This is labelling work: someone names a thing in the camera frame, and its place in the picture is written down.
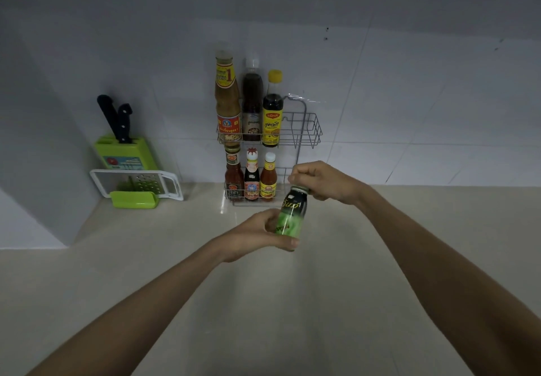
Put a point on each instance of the person's right forearm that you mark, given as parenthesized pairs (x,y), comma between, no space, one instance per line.
(456,278)

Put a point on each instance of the small green label bottle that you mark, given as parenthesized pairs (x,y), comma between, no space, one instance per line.
(291,215)

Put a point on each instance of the person's left hand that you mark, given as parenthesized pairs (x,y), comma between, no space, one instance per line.
(249,234)

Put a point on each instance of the green grater container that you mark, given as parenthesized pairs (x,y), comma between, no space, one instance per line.
(134,199)

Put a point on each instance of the white framed metal grater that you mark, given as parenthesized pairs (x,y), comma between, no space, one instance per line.
(143,183)

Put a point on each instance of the person's right hand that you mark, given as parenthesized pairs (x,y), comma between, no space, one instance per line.
(327,181)

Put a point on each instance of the person's left forearm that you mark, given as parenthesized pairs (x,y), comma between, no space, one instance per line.
(127,316)

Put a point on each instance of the dark sauce bottle white cap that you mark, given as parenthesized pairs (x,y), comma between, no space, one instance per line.
(252,101)

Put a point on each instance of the yellow label soy sauce bottle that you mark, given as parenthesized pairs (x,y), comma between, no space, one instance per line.
(272,122)

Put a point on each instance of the green knife block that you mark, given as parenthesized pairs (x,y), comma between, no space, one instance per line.
(131,153)

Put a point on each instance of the orange chili sauce bottle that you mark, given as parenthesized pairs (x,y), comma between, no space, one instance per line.
(268,177)

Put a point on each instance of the tall light brown sauce bottle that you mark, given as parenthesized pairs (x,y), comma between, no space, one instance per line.
(227,101)

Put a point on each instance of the gold lid red sauce bottle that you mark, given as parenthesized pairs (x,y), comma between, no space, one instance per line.
(233,177)

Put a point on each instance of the oyster sauce bottle red-white cap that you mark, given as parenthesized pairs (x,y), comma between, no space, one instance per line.
(252,177)

